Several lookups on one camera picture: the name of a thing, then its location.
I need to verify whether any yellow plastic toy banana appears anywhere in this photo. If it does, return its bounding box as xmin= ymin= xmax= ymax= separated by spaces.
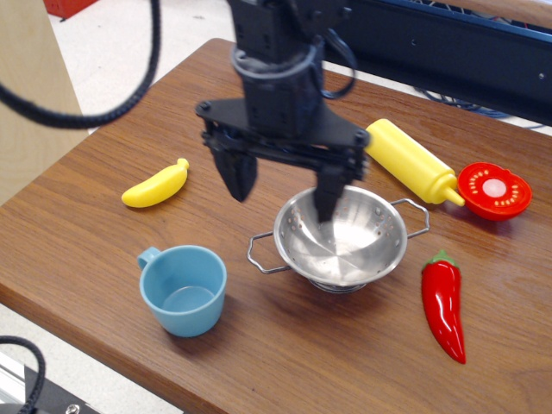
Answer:
xmin=121 ymin=158 xmax=190 ymax=208

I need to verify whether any steel colander with wire handles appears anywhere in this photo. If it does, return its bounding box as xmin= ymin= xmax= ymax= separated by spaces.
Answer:
xmin=247 ymin=185 xmax=430 ymax=293

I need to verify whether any blue cable bundle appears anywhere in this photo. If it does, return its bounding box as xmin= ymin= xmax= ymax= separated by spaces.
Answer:
xmin=414 ymin=85 xmax=552 ymax=130

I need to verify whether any aluminium rail base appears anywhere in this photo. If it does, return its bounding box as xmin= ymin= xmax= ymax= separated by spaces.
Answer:
xmin=1 ymin=352 xmax=98 ymax=414

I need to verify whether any red plastic tomato half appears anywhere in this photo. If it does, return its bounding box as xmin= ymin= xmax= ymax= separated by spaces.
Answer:
xmin=457 ymin=162 xmax=532 ymax=222

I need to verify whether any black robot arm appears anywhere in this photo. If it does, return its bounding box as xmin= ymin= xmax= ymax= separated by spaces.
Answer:
xmin=196 ymin=1 xmax=370 ymax=223

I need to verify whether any black metal frame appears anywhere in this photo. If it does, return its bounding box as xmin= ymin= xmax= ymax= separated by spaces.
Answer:
xmin=335 ymin=1 xmax=551 ymax=125

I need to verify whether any light wooden panel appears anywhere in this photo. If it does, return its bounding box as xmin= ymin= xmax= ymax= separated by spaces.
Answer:
xmin=1 ymin=1 xmax=88 ymax=203

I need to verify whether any yellow plastic mustard bottle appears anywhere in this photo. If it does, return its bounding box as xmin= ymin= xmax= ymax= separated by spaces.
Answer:
xmin=366 ymin=119 xmax=465 ymax=206

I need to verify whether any red box on floor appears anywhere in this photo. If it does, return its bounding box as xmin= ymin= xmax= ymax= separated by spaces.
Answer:
xmin=44 ymin=0 xmax=97 ymax=19

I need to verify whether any black braided cable sleeve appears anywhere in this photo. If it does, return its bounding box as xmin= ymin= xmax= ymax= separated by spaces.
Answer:
xmin=0 ymin=0 xmax=162 ymax=129

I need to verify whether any red plastic chili pepper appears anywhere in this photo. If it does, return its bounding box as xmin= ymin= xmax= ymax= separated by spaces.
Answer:
xmin=421 ymin=250 xmax=467 ymax=365

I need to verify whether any light blue plastic cup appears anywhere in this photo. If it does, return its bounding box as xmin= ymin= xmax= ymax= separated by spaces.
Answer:
xmin=137 ymin=245 xmax=228 ymax=338

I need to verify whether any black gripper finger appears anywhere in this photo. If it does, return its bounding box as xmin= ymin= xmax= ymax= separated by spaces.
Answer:
xmin=313 ymin=166 xmax=348 ymax=223
xmin=210 ymin=147 xmax=258 ymax=203

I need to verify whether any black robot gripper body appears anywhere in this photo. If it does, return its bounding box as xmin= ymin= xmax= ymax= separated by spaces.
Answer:
xmin=196 ymin=47 xmax=369 ymax=180

